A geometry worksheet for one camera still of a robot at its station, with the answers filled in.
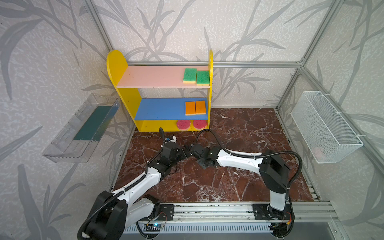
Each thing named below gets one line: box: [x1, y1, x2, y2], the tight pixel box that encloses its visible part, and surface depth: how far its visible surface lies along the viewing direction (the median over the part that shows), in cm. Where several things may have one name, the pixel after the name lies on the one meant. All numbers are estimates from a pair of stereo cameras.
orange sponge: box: [195, 100, 206, 115], surface depth 100 cm
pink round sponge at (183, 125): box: [177, 120, 191, 132], surface depth 107 cm
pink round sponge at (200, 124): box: [193, 120, 208, 130], surface depth 108 cm
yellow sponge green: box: [196, 71, 210, 86], surface depth 78 cm
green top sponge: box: [182, 68, 197, 84], surface depth 80 cm
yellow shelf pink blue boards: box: [107, 50, 214, 132], surface depth 98 cm
